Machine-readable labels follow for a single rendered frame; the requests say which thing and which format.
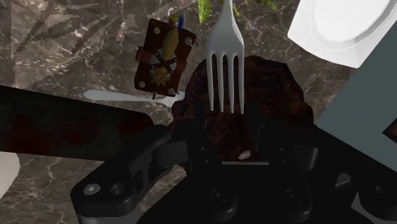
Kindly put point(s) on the white rounded thing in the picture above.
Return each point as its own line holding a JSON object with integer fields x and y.
{"x": 7, "y": 173}

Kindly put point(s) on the brown gear mechanism toy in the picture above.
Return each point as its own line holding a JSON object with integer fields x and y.
{"x": 161, "y": 77}

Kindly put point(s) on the white fork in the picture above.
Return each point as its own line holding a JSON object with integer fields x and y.
{"x": 225, "y": 40}

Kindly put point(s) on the dark flat slab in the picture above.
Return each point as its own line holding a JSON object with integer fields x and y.
{"x": 62, "y": 124}

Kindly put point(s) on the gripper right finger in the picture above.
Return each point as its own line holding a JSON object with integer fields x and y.
{"x": 328, "y": 155}

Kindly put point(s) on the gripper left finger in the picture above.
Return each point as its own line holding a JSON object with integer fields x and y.
{"x": 130, "y": 173}

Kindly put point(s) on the white plate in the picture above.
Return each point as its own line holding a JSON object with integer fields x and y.
{"x": 338, "y": 21}

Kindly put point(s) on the green leafy plant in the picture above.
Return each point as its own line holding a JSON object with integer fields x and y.
{"x": 203, "y": 9}

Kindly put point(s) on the dark brown lumpy thing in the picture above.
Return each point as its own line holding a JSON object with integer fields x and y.
{"x": 273, "y": 90}

